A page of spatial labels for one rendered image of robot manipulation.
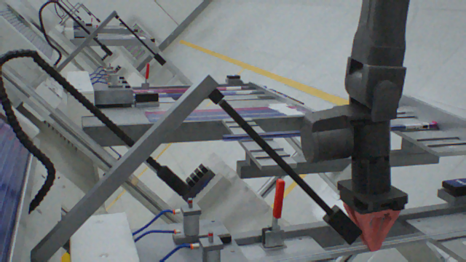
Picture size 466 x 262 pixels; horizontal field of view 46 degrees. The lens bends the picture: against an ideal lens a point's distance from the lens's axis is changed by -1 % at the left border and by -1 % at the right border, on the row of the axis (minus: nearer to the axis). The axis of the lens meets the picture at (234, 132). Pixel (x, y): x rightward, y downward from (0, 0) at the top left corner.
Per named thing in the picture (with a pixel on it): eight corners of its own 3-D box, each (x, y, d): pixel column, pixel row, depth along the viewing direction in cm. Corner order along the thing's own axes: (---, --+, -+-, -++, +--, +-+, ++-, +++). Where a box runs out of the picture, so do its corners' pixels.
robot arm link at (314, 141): (401, 81, 73) (371, 67, 81) (320, 89, 71) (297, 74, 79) (396, 164, 77) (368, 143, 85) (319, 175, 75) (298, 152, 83)
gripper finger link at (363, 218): (361, 261, 81) (360, 201, 79) (339, 242, 88) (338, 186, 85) (402, 252, 83) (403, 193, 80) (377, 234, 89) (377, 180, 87)
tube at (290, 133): (432, 126, 129) (433, 121, 129) (436, 128, 128) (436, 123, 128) (222, 140, 117) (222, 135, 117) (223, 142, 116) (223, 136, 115)
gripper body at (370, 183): (368, 215, 77) (368, 164, 75) (336, 192, 87) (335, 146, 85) (409, 207, 79) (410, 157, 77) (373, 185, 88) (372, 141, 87)
